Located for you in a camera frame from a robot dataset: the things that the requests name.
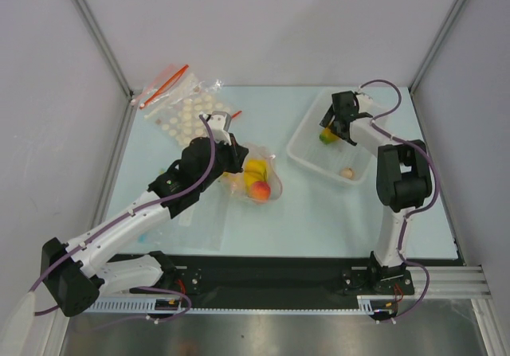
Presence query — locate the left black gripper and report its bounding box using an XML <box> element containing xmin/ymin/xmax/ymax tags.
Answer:
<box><xmin>196</xmin><ymin>133</ymin><xmax>248</xmax><ymax>193</ymax></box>

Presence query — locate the green orange mango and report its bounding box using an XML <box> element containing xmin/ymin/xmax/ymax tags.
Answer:
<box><xmin>319</xmin><ymin>127</ymin><xmax>339</xmax><ymax>145</ymax></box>

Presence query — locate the yellow banana bunch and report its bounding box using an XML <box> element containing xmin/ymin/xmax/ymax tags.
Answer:
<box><xmin>220</xmin><ymin>159</ymin><xmax>269</xmax><ymax>190</ymax></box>

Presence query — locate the pink dotted zip bag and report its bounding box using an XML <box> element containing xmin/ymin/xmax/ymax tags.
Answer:
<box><xmin>219</xmin><ymin>143</ymin><xmax>283</xmax><ymax>205</ymax></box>

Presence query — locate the white perforated plastic basket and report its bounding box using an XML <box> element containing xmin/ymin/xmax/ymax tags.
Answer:
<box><xmin>287</xmin><ymin>88</ymin><xmax>385</xmax><ymax>186</ymax></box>

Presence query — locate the red orange peach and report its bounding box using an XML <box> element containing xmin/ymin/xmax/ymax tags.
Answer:
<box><xmin>248</xmin><ymin>181</ymin><xmax>272</xmax><ymax>203</ymax></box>

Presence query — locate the beige garlic bulb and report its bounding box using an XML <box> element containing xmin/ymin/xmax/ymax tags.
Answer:
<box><xmin>339</xmin><ymin>167</ymin><xmax>355</xmax><ymax>179</ymax></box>

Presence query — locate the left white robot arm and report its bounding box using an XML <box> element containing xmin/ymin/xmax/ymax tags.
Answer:
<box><xmin>39</xmin><ymin>137</ymin><xmax>249</xmax><ymax>317</ymax></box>

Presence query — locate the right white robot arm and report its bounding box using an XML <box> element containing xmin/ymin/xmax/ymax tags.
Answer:
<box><xmin>320</xmin><ymin>91</ymin><xmax>433</xmax><ymax>293</ymax></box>

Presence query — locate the cream dotted zip bag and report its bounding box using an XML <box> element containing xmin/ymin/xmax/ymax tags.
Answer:
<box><xmin>144</xmin><ymin>77</ymin><xmax>241</xmax><ymax>147</ymax></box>

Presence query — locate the blue zipper clear bag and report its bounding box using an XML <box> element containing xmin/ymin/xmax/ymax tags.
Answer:
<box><xmin>136</xmin><ymin>181</ymin><xmax>229</xmax><ymax>252</ymax></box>

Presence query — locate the red zipper clear bag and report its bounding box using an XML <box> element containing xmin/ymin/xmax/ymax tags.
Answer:
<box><xmin>130</xmin><ymin>64</ymin><xmax>200</xmax><ymax>111</ymax></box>

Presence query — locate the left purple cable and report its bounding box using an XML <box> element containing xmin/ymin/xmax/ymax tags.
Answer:
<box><xmin>29</xmin><ymin>115</ymin><xmax>218</xmax><ymax>315</ymax></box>

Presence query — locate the purple cable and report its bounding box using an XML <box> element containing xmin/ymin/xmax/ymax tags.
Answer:
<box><xmin>358</xmin><ymin>79</ymin><xmax>439</xmax><ymax>265</ymax></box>
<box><xmin>29</xmin><ymin>115</ymin><xmax>218</xmax><ymax>315</ymax></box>

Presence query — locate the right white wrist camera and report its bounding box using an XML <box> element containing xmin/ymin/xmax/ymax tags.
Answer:
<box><xmin>355</xmin><ymin>92</ymin><xmax>376</xmax><ymax>114</ymax></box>

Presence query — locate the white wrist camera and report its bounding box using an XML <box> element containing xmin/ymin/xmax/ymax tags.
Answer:
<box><xmin>355</xmin><ymin>92</ymin><xmax>376</xmax><ymax>114</ymax></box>
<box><xmin>199</xmin><ymin>111</ymin><xmax>232</xmax><ymax>145</ymax></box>

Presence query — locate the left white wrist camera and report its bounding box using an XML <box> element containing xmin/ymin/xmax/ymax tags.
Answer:
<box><xmin>199</xmin><ymin>111</ymin><xmax>232</xmax><ymax>145</ymax></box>

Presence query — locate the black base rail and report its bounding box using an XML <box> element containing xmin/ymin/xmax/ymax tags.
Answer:
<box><xmin>129</xmin><ymin>254</ymin><xmax>418</xmax><ymax>310</ymax></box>

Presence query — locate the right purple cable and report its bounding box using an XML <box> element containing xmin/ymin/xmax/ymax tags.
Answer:
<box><xmin>358</xmin><ymin>79</ymin><xmax>439</xmax><ymax>265</ymax></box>

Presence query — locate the white slotted cable duct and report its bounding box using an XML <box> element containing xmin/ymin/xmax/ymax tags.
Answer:
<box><xmin>85</xmin><ymin>295</ymin><xmax>393</xmax><ymax>316</ymax></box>

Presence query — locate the right aluminium frame post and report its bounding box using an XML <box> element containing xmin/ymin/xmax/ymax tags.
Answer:
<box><xmin>408</xmin><ymin>0</ymin><xmax>469</xmax><ymax>95</ymax></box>

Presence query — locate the aluminium frame post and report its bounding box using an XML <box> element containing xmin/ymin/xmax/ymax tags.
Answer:
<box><xmin>408</xmin><ymin>0</ymin><xmax>469</xmax><ymax>95</ymax></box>
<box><xmin>70</xmin><ymin>0</ymin><xmax>133</xmax><ymax>99</ymax></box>

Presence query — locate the left aluminium frame post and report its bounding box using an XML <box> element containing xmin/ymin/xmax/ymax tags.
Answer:
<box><xmin>70</xmin><ymin>0</ymin><xmax>133</xmax><ymax>99</ymax></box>

